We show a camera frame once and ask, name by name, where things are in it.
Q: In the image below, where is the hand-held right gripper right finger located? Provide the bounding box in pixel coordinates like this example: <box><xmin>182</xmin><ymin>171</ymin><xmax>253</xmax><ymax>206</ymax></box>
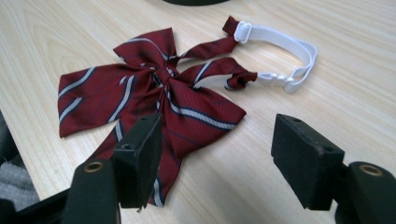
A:
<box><xmin>270</xmin><ymin>113</ymin><xmax>396</xmax><ymax>224</ymax></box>

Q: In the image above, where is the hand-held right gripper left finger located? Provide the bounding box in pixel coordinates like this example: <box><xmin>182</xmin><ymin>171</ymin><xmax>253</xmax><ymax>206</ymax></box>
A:
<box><xmin>61</xmin><ymin>113</ymin><xmax>163</xmax><ymax>224</ymax></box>

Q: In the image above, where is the grey cloth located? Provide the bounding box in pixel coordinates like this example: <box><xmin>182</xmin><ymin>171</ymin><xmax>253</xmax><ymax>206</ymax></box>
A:
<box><xmin>0</xmin><ymin>161</ymin><xmax>41</xmax><ymax>213</ymax></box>

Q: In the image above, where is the dark red striped bow tie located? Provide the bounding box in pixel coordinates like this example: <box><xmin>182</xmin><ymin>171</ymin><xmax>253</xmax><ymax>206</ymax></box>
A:
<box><xmin>57</xmin><ymin>15</ymin><xmax>318</xmax><ymax>209</ymax></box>

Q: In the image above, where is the dark round object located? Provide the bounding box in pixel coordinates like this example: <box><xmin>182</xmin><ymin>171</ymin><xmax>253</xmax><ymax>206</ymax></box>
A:
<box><xmin>162</xmin><ymin>0</ymin><xmax>231</xmax><ymax>7</ymax></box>

